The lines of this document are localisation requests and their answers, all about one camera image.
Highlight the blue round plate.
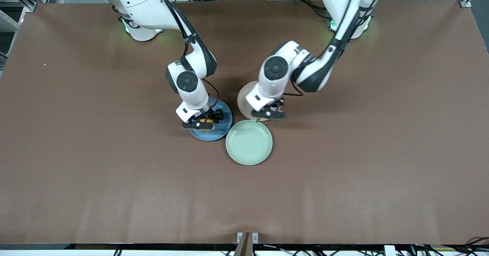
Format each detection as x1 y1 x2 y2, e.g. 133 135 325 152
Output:
190 99 233 141

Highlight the beige round plate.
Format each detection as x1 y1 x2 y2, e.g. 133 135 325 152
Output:
237 81 270 121

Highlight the light green round plate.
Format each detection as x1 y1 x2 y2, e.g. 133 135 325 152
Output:
225 120 273 166

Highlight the grey metal beam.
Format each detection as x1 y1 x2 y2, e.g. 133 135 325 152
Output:
0 10 19 33

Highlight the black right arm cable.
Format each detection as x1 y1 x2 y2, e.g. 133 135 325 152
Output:
152 0 221 109

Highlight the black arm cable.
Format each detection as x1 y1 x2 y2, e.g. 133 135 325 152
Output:
152 0 221 109
285 0 384 97

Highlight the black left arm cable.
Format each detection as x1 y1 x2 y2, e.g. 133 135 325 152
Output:
285 0 384 97

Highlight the small metal table bracket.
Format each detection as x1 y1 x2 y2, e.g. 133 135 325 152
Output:
237 232 259 245

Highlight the brown post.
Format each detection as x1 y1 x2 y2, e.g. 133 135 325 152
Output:
233 232 251 256

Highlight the black table edge rail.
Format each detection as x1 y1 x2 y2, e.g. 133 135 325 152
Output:
0 243 489 251

